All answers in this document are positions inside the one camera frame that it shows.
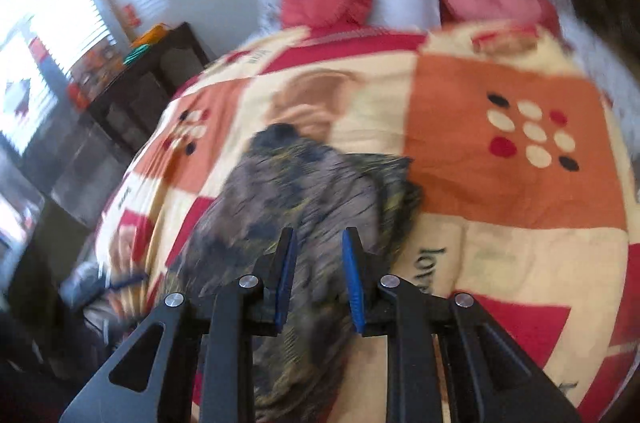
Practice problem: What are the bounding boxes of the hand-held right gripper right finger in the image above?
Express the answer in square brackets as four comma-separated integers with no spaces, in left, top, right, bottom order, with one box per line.
[341,226,583,423]

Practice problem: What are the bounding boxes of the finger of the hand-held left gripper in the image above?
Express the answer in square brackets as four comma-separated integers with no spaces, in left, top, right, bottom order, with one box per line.
[107,272,149,291]

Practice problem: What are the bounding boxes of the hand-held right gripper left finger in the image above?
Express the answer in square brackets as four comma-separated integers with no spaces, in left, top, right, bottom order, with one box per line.
[60,227,300,423]

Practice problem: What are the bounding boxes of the dark floral patterned garment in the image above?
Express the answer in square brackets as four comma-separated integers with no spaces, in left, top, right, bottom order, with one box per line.
[162,123,423,423]

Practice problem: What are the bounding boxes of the dark wooden side cabinet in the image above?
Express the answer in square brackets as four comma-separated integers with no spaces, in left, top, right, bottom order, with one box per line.
[67,22,211,214]

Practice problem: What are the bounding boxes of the orange red cream printed blanket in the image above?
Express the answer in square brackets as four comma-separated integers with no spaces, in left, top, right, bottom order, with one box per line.
[82,26,640,423]

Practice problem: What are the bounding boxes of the green basket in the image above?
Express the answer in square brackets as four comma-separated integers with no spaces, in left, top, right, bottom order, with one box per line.
[122,44,153,66]

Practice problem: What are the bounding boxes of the bright window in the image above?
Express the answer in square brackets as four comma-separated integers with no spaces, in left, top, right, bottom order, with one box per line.
[0,0,121,154]

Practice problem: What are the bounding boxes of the orange yellow basket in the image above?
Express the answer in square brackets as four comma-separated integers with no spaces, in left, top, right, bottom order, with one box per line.
[132,23,171,49]

